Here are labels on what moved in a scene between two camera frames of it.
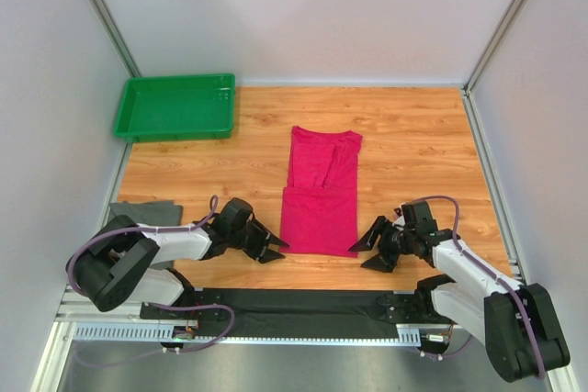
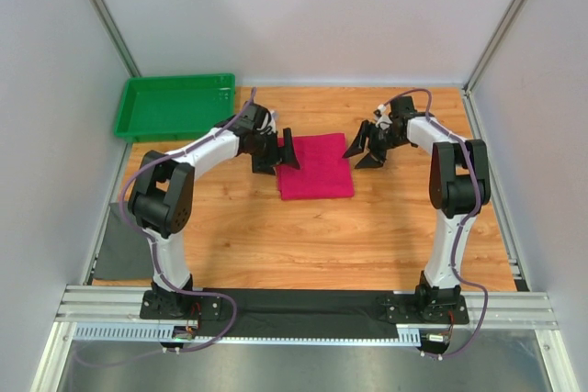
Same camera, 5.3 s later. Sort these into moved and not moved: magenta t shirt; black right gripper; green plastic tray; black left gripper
Moved: black right gripper; black left gripper; magenta t shirt
Not moved: green plastic tray
